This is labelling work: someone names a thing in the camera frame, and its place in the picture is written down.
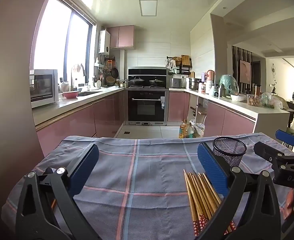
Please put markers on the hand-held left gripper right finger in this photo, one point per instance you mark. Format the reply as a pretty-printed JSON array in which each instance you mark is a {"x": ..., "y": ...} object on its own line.
[{"x": 213, "y": 170}]

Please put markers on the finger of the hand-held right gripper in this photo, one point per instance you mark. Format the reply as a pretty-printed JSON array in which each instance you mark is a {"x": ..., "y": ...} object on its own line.
[
  {"x": 266, "y": 152},
  {"x": 286, "y": 137}
]

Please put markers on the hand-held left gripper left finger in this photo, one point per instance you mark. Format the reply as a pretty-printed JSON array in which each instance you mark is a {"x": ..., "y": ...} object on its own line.
[{"x": 83, "y": 170}]

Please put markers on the black mesh holder cup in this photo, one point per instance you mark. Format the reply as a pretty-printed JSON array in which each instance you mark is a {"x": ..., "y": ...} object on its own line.
[{"x": 233, "y": 155}]

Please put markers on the bundle of wooden chopsticks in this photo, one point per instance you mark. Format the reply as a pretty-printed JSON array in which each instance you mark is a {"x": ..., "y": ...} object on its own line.
[{"x": 202, "y": 197}]

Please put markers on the person's right hand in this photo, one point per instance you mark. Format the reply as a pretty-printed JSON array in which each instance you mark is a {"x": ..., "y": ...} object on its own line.
[{"x": 288, "y": 202}]

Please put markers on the plastic bag of greens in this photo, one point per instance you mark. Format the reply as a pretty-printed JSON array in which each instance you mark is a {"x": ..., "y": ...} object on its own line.
[{"x": 268, "y": 100}]

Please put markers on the clear plastic bag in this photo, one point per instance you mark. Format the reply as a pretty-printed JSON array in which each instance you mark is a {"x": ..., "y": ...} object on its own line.
[{"x": 199, "y": 128}]

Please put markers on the clear food container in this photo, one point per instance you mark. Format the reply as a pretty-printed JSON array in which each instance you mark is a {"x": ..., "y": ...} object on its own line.
[{"x": 253, "y": 101}]

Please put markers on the yellow oil bottle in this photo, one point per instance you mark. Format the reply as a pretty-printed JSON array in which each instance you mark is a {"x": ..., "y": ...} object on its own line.
[{"x": 183, "y": 130}]

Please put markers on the pink base cabinets with peninsula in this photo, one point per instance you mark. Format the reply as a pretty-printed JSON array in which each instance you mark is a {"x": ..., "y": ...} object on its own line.
[{"x": 224, "y": 120}]

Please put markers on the dark tumbler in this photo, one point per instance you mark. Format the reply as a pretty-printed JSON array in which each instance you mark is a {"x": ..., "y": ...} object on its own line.
[{"x": 256, "y": 89}]

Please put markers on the pink base cabinets with sink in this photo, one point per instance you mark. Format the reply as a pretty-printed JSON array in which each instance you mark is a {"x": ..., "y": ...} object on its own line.
[{"x": 104, "y": 115}]

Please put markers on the white bowl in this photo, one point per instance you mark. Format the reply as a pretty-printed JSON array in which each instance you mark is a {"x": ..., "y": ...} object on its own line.
[{"x": 238, "y": 98}]

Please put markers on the blue-grey checked tablecloth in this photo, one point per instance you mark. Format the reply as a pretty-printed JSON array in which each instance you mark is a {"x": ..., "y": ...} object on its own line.
[{"x": 149, "y": 175}]

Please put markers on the stainless steel bottle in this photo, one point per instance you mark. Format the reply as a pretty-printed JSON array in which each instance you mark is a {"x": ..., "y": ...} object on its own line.
[{"x": 222, "y": 91}]

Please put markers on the pink bowl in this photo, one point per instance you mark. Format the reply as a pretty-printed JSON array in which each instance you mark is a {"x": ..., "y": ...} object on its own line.
[{"x": 70, "y": 95}]

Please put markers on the white jar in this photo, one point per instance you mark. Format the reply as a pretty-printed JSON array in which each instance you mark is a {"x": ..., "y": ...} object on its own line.
[{"x": 213, "y": 91}]

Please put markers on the green plastic-covered appliance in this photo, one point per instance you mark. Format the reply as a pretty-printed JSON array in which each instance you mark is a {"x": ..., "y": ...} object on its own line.
[{"x": 228, "y": 82}]

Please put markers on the glass jar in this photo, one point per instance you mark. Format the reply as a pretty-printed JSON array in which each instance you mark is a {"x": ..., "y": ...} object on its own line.
[{"x": 65, "y": 87}]

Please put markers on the stainless steamer pot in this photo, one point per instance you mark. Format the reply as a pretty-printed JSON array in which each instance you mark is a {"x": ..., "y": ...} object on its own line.
[{"x": 194, "y": 83}]

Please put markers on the white dotted kitchen utensil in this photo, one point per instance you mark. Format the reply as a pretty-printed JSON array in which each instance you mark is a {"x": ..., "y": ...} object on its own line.
[{"x": 99, "y": 83}]

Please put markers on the black stove with oven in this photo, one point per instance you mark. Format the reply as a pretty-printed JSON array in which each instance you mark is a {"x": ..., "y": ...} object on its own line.
[{"x": 147, "y": 105}]

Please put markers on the white microwave oven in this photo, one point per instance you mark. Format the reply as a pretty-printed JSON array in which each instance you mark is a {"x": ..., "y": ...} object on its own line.
[{"x": 43, "y": 87}]

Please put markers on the purple bottle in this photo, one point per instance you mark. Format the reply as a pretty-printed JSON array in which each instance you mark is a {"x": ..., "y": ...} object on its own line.
[{"x": 204, "y": 77}]

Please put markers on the pink thermos jug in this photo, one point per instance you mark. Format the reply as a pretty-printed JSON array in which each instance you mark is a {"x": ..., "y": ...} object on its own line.
[{"x": 210, "y": 76}]

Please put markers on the round bamboo basket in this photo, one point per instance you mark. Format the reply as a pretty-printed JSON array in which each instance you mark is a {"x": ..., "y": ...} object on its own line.
[{"x": 110, "y": 80}]

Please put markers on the silver toaster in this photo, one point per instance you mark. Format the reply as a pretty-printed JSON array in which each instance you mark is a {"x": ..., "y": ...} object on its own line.
[{"x": 177, "y": 83}]

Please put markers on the striped room divider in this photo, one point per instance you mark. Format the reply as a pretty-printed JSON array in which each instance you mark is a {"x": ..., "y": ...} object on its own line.
[{"x": 235, "y": 57}]

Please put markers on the small steel kettle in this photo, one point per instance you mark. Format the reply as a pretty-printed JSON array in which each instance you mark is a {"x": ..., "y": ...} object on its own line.
[{"x": 123, "y": 83}]

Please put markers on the black frying pan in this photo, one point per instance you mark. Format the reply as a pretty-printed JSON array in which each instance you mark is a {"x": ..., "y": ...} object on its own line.
[{"x": 115, "y": 73}]

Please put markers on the pale rag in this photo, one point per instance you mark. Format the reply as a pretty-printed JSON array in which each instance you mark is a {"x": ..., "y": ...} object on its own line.
[{"x": 76, "y": 68}]

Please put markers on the black wok with lid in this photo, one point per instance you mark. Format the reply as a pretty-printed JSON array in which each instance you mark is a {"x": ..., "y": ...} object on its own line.
[{"x": 137, "y": 82}]

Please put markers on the dark pot with lid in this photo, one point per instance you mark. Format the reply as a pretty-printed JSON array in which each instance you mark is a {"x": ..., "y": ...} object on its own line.
[{"x": 156, "y": 82}]

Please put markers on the orange grater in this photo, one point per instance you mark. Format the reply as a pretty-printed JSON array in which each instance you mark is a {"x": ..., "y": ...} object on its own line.
[{"x": 109, "y": 63}]

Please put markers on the wooden cutting board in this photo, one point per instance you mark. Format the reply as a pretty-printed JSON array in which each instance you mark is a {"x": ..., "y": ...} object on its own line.
[{"x": 185, "y": 60}]

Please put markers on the woven basket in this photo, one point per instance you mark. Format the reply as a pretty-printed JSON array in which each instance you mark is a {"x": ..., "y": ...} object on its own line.
[{"x": 178, "y": 60}]

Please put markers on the white water heater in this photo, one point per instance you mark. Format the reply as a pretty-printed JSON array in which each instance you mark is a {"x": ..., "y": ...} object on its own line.
[{"x": 104, "y": 42}]

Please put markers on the kitchen window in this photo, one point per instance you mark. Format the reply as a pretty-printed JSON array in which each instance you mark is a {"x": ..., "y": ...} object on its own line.
[{"x": 54, "y": 42}]

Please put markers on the ceiling light panel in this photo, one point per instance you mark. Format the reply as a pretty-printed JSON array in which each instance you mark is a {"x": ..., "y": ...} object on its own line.
[{"x": 149, "y": 8}]

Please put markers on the wall clock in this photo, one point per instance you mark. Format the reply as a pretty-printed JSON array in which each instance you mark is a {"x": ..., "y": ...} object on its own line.
[{"x": 273, "y": 69}]

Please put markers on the pink wall picture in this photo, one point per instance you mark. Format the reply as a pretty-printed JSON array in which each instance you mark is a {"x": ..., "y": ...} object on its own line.
[{"x": 245, "y": 71}]

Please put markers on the black wall shelf rack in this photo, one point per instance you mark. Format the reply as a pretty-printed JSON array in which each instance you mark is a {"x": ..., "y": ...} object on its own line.
[{"x": 185, "y": 68}]

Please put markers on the pink wall cabinets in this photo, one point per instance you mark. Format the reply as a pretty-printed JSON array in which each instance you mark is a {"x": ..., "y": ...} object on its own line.
[{"x": 122, "y": 36}]

